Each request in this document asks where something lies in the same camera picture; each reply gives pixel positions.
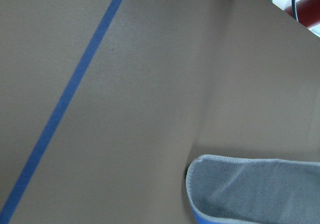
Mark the red metal bar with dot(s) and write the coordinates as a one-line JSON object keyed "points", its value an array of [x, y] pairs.
{"points": [[307, 12]]}

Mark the blue grey microfibre towel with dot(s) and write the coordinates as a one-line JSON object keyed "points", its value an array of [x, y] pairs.
{"points": [[230, 190]]}

